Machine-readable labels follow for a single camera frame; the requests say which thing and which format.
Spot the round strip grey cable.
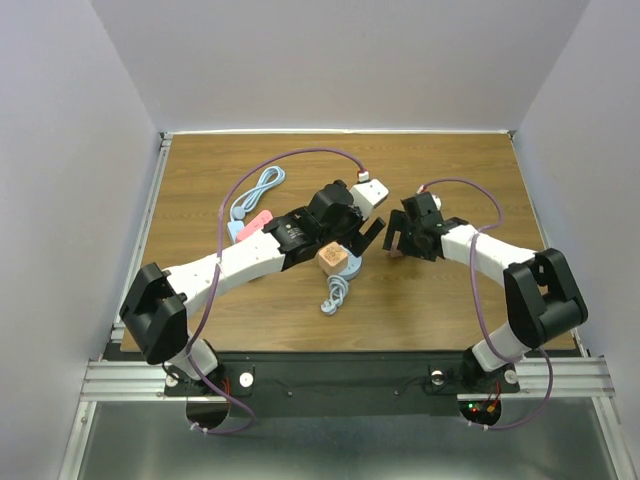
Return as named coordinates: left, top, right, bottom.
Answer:
left=319, top=275, right=351, bottom=317

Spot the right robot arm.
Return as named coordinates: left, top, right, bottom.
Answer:
left=383, top=191, right=588, bottom=390

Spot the small pink plug adapter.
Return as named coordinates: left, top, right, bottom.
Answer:
left=389, top=246, right=402, bottom=258

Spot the pink triangular power strip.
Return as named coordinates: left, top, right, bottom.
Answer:
left=236, top=210, right=273, bottom=242

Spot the white power strip cable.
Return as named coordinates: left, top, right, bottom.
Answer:
left=229, top=166, right=288, bottom=222

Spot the white rectangular power strip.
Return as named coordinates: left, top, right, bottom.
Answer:
left=226, top=220, right=245, bottom=243

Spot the aluminium left rail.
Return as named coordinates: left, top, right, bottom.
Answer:
left=109, top=132, right=174, bottom=343

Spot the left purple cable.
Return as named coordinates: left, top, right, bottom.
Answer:
left=188, top=147, right=369, bottom=436

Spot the aluminium rail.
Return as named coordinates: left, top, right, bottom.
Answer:
left=109, top=132, right=174, bottom=343
left=80, top=357, right=615, bottom=402

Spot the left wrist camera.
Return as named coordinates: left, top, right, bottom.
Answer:
left=349, top=171, right=389, bottom=220

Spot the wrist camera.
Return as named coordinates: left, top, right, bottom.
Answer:
left=416, top=184, right=442, bottom=210
left=349, top=171, right=389, bottom=220

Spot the aluminium front rail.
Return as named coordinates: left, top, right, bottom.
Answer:
left=80, top=357, right=615, bottom=402

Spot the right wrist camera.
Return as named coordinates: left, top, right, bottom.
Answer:
left=416, top=184, right=442, bottom=210

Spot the white round power strip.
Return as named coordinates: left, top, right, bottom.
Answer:
left=337, top=253, right=363, bottom=281

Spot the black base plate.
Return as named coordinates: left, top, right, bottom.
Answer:
left=165, top=351, right=519, bottom=419

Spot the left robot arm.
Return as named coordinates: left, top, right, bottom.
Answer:
left=119, top=179, right=389, bottom=394

